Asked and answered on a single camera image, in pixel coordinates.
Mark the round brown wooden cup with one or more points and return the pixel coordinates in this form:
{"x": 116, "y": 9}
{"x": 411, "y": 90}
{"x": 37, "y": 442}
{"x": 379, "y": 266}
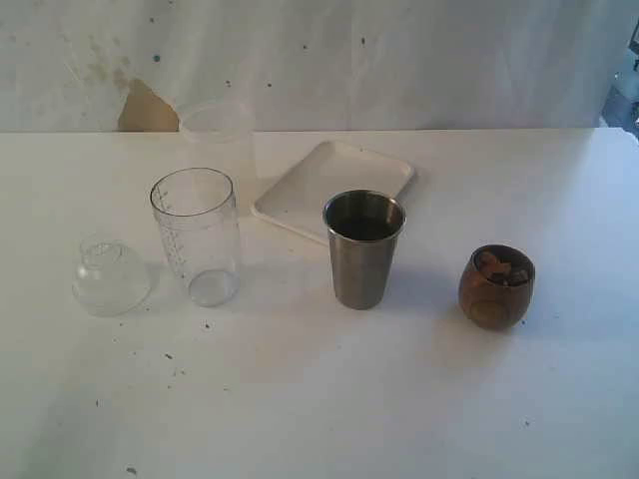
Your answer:
{"x": 490, "y": 305}

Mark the translucent white plastic container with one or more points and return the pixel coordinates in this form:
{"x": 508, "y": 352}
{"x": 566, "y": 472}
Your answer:
{"x": 220, "y": 135}

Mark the brown wooden blocks and coins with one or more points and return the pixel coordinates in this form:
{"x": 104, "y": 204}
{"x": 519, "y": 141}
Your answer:
{"x": 499, "y": 271}

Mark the white rectangular tray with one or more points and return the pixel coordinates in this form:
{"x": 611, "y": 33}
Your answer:
{"x": 295, "y": 201}

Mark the clear domed shaker lid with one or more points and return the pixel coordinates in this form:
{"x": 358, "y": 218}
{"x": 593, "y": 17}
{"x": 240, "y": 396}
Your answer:
{"x": 109, "y": 277}

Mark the stainless steel cup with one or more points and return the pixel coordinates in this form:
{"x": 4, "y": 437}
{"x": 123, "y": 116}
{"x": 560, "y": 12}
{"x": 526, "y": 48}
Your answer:
{"x": 362, "y": 227}

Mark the clear plastic shaker cup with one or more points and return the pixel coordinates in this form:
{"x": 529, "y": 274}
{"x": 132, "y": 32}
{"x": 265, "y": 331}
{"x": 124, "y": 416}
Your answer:
{"x": 195, "y": 210}

